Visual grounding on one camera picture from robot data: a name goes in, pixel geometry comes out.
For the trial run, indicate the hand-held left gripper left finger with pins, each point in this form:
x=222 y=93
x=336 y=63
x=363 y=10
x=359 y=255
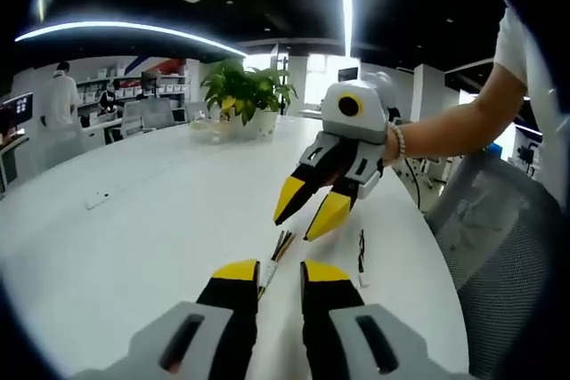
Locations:
x=200 y=331

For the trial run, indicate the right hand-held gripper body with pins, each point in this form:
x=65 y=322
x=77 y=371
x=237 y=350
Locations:
x=360 y=122

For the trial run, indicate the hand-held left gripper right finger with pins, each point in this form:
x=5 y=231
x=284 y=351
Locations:
x=356 y=335

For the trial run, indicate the small dark screen on stand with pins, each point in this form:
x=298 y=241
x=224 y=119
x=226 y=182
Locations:
x=348 y=75

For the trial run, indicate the black tripod stand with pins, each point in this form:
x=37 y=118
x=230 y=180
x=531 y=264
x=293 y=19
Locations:
x=282 y=77

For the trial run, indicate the green potted plant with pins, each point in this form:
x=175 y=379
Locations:
x=242 y=91

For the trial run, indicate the clear plastic container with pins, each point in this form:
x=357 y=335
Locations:
x=209 y=131

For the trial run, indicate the straight ceiling light strip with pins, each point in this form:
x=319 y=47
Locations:
x=345 y=2

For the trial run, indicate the grey mesh office chair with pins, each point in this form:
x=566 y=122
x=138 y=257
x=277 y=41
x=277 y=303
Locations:
x=499 y=242

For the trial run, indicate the white office chair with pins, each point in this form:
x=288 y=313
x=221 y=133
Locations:
x=158 y=113
x=132 y=119

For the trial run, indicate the dark monitor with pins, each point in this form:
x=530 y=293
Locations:
x=150 y=81

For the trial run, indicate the long curved ceiling light strip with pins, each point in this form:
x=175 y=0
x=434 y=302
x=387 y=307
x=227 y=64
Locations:
x=133 y=26

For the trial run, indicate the shelves with white boxes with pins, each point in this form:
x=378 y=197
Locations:
x=93 y=88

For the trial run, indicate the monitor with red screen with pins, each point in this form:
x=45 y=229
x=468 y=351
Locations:
x=18 y=106

